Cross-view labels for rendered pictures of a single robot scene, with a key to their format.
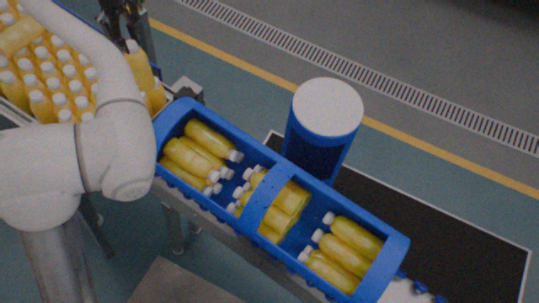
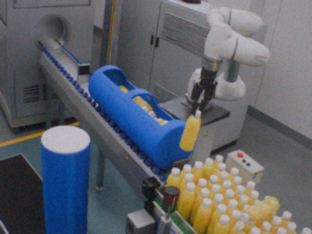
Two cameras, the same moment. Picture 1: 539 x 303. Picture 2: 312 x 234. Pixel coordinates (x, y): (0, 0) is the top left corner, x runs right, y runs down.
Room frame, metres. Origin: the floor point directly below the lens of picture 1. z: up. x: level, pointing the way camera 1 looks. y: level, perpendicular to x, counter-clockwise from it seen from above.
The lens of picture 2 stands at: (2.46, 1.03, 2.19)
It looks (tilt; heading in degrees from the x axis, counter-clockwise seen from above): 28 degrees down; 207
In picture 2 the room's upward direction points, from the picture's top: 9 degrees clockwise
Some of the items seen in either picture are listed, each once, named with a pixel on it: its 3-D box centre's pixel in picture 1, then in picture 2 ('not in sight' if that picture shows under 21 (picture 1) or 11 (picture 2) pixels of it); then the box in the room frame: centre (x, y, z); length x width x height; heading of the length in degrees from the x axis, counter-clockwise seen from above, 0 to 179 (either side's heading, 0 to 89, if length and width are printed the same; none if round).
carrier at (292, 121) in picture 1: (309, 160); (66, 197); (1.16, -0.19, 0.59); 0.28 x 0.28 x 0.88
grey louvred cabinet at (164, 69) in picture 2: not in sight; (168, 56); (-1.33, -0.90, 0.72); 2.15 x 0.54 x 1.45; 73
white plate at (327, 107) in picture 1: (328, 106); (65, 139); (1.16, -0.19, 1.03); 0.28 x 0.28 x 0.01
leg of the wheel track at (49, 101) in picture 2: not in sight; (49, 111); (0.09, -1.45, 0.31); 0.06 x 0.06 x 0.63; 64
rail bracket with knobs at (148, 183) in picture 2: (184, 103); (151, 188); (1.11, 0.36, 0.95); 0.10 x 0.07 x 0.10; 154
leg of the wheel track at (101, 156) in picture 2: not in sight; (100, 161); (0.39, -0.50, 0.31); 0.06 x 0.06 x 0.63; 64
